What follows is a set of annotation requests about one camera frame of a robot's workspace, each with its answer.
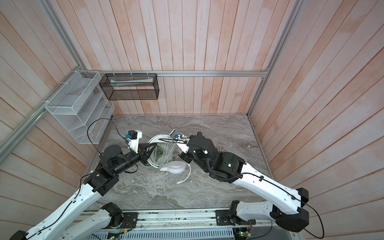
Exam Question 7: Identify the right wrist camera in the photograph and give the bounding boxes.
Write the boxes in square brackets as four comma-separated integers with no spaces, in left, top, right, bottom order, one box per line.
[169,130,189,154]

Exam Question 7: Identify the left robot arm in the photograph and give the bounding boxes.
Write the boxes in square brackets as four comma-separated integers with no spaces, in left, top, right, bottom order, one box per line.
[11,143,157,240]

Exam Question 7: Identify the aluminium frame bar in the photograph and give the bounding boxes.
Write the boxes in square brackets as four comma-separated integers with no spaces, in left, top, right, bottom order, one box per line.
[83,70,269,77]

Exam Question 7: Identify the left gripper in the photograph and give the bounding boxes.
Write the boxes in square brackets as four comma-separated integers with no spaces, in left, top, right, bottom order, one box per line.
[114,142,159,175]

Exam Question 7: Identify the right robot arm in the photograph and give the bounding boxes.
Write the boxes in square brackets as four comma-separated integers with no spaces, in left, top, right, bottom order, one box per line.
[175,132,310,233]

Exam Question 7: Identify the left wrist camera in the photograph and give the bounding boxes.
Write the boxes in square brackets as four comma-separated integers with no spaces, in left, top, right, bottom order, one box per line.
[126,130,143,154]

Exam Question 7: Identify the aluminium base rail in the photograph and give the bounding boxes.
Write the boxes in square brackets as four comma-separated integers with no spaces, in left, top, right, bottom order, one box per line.
[49,206,301,240]

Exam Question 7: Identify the white headphones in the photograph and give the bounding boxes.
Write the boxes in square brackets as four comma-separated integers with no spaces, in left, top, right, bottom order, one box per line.
[147,134,191,185]

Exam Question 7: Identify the green headphones with cable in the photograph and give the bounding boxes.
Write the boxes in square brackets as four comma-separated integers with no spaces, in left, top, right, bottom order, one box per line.
[156,143,173,168]

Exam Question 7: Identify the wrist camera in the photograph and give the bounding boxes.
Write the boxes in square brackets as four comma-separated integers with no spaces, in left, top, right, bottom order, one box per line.
[126,130,143,154]
[169,130,189,154]

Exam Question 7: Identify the black wire mesh basket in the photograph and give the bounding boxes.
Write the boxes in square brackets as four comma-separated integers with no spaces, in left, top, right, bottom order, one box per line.
[99,73,160,101]

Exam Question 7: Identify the white wire mesh shelf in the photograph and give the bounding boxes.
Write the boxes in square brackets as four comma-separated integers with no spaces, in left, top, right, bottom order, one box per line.
[46,71,115,145]

